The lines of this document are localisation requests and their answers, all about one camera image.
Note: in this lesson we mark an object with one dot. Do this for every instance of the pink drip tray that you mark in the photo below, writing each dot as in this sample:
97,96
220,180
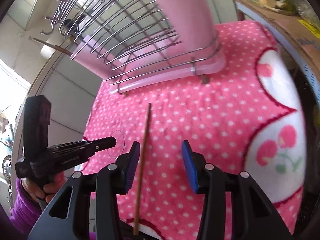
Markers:
146,66

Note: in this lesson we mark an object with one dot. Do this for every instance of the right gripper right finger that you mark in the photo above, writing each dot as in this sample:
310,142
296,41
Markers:
253,214

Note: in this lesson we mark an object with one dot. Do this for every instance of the cardboard box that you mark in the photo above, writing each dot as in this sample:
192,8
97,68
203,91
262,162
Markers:
301,44

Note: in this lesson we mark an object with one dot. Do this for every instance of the brown wooden chopstick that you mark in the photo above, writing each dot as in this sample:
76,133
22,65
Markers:
58,48
141,171

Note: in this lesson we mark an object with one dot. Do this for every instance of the white rice cooker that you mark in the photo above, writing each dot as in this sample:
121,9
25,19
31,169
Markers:
54,39

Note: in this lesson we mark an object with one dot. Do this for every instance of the clear plastic spoon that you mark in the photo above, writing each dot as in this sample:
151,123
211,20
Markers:
119,148

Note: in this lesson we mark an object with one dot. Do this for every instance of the chrome wire dish rack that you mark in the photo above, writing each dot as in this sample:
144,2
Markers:
122,27

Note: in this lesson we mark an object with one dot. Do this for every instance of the pink utensil cup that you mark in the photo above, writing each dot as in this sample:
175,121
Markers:
194,24

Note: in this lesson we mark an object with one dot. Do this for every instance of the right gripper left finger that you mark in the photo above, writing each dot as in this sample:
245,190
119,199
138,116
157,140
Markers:
67,215

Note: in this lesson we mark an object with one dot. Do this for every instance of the pink polka dot towel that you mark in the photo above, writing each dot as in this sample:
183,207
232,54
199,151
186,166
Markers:
248,117

